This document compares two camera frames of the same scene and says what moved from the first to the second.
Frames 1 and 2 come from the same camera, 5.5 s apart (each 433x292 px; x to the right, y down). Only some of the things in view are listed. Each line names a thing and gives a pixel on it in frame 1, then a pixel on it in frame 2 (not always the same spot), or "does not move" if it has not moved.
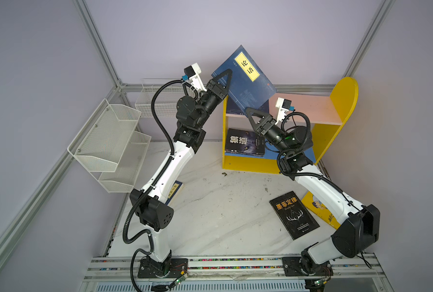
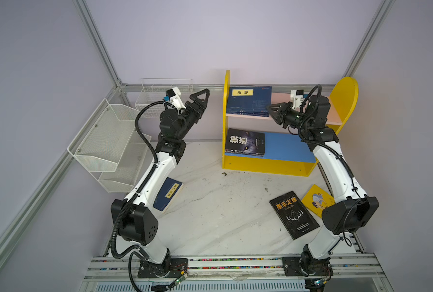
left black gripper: x=216 y=90 → x=200 y=104
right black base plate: x=290 y=267 does not move
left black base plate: x=168 y=268 does not move
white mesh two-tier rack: x=107 y=147 does not move
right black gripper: x=265 y=125 → x=281 y=109
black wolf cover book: x=243 y=142 does not move
